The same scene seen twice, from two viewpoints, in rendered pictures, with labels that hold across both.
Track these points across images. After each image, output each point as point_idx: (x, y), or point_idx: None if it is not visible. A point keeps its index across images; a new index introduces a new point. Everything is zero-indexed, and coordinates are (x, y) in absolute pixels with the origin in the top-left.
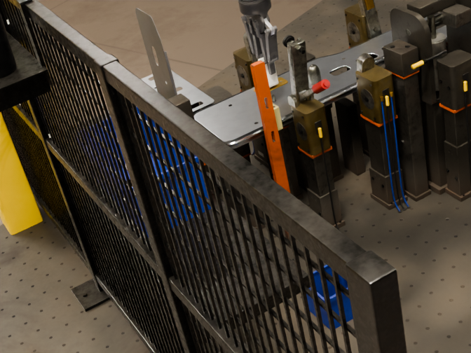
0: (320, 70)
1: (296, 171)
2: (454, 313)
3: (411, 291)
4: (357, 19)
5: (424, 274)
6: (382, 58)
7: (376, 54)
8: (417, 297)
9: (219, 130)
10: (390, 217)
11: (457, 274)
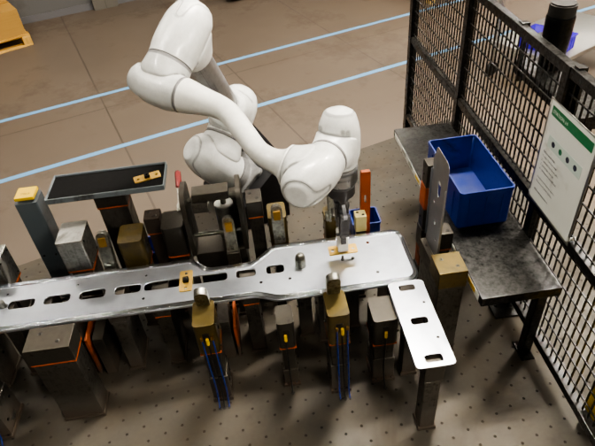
0: (287, 277)
1: None
2: (312, 211)
3: (322, 228)
4: (214, 308)
5: (309, 234)
6: (238, 264)
7: (235, 273)
8: (322, 224)
9: (397, 247)
10: None
11: (295, 227)
